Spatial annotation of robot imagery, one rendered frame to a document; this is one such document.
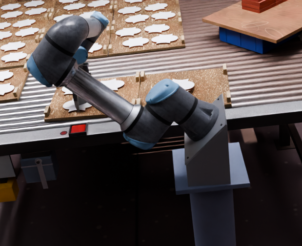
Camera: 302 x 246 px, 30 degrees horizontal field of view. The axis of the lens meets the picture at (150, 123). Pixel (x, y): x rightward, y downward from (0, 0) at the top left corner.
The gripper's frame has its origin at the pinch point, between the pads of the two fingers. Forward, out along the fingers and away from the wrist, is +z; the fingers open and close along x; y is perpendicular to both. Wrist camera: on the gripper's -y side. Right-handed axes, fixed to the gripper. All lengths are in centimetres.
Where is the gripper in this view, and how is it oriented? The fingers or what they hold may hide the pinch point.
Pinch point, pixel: (78, 104)
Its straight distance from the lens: 254.6
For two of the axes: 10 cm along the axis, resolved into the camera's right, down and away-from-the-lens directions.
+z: 1.0, 8.5, 5.2
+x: 0.5, -5.3, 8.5
